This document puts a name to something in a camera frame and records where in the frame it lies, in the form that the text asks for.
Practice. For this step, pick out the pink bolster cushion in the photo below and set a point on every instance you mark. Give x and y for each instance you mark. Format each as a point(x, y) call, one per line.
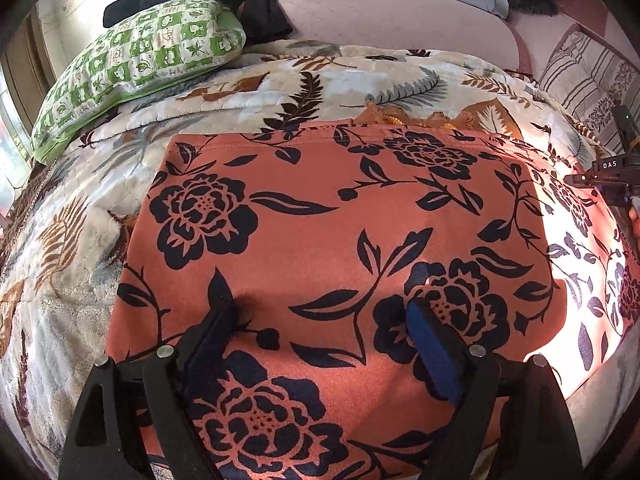
point(390, 25)

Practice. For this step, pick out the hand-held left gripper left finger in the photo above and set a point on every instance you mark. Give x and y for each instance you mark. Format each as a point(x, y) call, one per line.
point(215, 332)

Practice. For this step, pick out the leaf print blanket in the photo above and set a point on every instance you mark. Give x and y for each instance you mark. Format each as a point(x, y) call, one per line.
point(75, 240)

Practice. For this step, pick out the green checked pillow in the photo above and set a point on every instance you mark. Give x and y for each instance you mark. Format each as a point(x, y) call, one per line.
point(145, 55)

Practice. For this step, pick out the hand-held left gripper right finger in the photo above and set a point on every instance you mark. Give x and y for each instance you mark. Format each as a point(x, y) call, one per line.
point(431, 347)

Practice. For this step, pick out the striped floral cushion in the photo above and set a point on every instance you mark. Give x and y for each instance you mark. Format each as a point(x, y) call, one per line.
point(585, 80)

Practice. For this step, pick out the wooden window frame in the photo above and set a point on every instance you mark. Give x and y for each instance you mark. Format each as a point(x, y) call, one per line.
point(30, 55)

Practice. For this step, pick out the orange floral shirt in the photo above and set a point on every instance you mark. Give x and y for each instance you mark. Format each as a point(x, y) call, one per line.
point(325, 240)

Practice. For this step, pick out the pink padded armrest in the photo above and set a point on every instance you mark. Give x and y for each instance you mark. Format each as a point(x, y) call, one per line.
point(575, 25)

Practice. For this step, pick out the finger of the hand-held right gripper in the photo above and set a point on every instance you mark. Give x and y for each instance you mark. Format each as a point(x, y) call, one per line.
point(582, 180)

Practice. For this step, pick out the stained glass window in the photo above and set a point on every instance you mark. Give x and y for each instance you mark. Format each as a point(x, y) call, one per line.
point(10, 155)

